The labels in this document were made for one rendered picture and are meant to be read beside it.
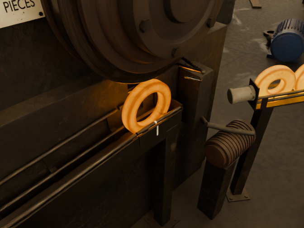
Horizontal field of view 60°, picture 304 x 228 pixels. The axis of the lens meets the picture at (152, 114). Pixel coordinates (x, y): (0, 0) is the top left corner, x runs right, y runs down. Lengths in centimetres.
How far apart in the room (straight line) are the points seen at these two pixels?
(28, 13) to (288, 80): 89
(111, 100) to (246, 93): 52
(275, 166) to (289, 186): 14
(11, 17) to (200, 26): 40
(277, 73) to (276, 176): 82
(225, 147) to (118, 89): 48
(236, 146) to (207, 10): 59
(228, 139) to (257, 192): 61
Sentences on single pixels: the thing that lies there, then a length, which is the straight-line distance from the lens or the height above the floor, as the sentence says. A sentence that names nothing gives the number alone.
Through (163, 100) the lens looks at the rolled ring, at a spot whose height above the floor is 76.
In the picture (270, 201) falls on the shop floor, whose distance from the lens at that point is 162.
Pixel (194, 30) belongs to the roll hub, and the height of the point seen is 102.
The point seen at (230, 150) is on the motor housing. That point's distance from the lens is 105.
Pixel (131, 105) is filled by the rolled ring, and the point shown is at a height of 81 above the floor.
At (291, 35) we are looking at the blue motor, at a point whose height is 31.
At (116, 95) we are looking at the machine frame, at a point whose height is 80.
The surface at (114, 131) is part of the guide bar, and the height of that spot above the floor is 70.
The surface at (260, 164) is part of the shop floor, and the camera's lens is 176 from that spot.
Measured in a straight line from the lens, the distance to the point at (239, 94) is 105.
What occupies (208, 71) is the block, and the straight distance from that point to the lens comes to 93.
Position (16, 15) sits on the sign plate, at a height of 108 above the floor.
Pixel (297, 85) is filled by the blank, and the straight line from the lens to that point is 116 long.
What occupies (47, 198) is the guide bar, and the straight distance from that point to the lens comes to 73.
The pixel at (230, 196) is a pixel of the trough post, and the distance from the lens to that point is 155.
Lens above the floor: 126
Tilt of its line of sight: 40 degrees down
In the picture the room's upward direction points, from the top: straight up
